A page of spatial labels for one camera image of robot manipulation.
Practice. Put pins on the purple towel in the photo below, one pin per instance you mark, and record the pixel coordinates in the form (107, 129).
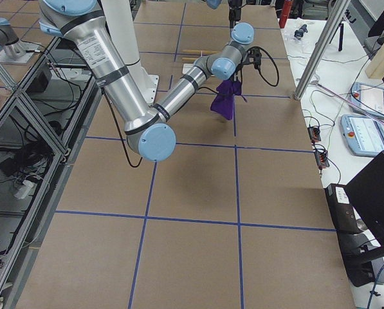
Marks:
(224, 102)

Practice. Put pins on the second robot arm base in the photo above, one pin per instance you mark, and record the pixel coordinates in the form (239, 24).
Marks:
(12, 49)

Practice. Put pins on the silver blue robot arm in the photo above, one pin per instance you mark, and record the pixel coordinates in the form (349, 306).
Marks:
(103, 32)

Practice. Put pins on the wooden rack bar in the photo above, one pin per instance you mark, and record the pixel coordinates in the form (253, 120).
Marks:
(199, 52)

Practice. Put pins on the reacher grabber stick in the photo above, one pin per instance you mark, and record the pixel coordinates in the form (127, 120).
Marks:
(346, 99)

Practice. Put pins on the dark blue folded umbrella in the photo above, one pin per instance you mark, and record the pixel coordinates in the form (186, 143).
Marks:
(299, 33)

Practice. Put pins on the black computer box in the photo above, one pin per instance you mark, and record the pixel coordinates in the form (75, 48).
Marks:
(342, 212)

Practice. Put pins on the blue teach pendant near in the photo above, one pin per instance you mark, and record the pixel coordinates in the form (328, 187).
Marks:
(364, 136)

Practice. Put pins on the blue teach pendant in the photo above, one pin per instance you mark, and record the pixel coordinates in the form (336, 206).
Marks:
(369, 98)
(364, 136)

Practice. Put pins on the red cylinder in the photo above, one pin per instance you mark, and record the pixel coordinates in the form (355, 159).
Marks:
(285, 12)

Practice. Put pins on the black monitor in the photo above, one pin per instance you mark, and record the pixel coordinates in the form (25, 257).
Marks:
(366, 194)

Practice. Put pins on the blue teach pendant far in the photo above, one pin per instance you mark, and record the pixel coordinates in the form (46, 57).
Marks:
(369, 98)

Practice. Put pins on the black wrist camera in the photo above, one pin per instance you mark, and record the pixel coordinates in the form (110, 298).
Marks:
(255, 57)

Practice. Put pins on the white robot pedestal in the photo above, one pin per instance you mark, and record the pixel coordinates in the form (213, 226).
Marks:
(120, 24)

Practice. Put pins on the aluminium frame post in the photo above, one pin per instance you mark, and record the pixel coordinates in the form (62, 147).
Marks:
(323, 41)

